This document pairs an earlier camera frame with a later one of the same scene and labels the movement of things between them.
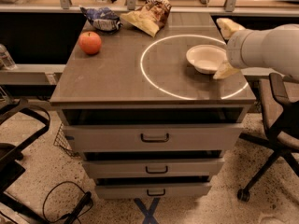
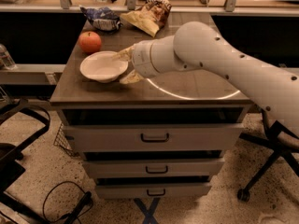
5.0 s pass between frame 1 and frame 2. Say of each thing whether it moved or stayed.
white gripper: moved
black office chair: stayed
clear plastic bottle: stayed
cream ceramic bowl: moved
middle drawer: stayed
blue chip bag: stayed
